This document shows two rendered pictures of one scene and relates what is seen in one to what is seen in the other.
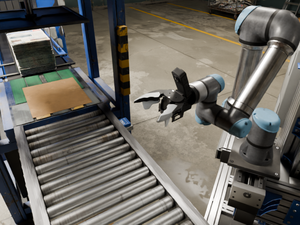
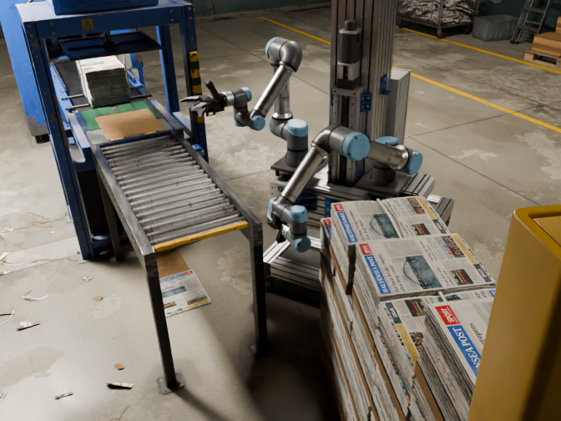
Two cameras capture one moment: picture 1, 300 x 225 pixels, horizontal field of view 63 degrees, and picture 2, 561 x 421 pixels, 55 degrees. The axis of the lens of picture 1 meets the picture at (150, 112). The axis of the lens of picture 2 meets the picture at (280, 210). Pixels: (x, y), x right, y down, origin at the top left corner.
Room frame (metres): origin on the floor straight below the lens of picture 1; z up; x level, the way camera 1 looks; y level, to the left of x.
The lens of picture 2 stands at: (-1.83, -0.66, 2.08)
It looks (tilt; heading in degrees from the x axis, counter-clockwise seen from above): 30 degrees down; 5
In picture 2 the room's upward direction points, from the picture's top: 2 degrees counter-clockwise
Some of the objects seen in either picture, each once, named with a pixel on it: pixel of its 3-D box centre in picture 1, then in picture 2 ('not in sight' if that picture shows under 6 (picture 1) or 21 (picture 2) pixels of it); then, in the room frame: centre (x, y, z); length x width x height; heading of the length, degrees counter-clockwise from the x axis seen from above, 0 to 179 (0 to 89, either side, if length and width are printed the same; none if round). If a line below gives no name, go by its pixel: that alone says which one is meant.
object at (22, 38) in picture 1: (31, 51); (103, 80); (2.06, 1.02, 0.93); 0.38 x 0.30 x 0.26; 31
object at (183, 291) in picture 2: not in sight; (179, 291); (0.73, 0.21, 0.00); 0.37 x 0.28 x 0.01; 31
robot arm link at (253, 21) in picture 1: (247, 73); (281, 90); (0.99, -0.42, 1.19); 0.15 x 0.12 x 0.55; 39
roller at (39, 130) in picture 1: (66, 123); (138, 144); (1.21, 0.50, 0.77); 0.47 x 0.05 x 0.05; 121
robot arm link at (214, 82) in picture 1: (208, 87); (240, 96); (0.82, -0.22, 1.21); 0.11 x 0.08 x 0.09; 129
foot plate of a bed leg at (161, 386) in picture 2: not in sight; (170, 382); (0.02, 0.09, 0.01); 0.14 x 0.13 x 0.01; 121
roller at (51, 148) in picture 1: (75, 141); (145, 156); (1.04, 0.40, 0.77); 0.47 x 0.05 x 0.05; 121
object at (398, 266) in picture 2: not in sight; (422, 262); (-0.39, -0.97, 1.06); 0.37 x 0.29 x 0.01; 102
